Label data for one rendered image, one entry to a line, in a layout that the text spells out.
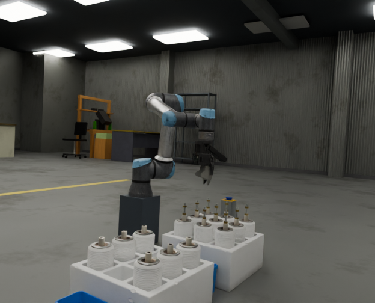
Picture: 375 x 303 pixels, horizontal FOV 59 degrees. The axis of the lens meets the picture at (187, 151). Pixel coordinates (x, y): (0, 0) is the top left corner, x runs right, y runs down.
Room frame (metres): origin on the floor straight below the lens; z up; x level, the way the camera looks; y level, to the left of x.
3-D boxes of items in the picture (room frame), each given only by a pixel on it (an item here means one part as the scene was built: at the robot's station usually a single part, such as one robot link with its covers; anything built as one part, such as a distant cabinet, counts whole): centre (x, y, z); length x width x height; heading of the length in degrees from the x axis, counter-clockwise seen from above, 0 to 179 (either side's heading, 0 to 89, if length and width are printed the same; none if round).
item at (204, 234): (1.63, -0.10, 0.16); 0.10 x 0.10 x 0.18
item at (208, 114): (1.62, -0.08, 0.76); 0.09 x 0.08 x 0.11; 25
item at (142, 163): (2.08, 0.27, 0.47); 0.13 x 0.12 x 0.14; 115
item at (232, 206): (2.01, -0.26, 0.16); 0.07 x 0.07 x 0.31; 56
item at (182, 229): (1.69, 0.00, 0.16); 0.10 x 0.10 x 0.18
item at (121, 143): (9.20, 1.32, 0.40); 1.49 x 0.77 x 0.80; 149
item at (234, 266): (1.72, -0.16, 0.09); 0.39 x 0.39 x 0.18; 56
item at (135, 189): (2.07, 0.28, 0.35); 0.15 x 0.15 x 0.10
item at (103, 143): (9.95, 2.43, 0.88); 1.36 x 1.21 x 1.76; 149
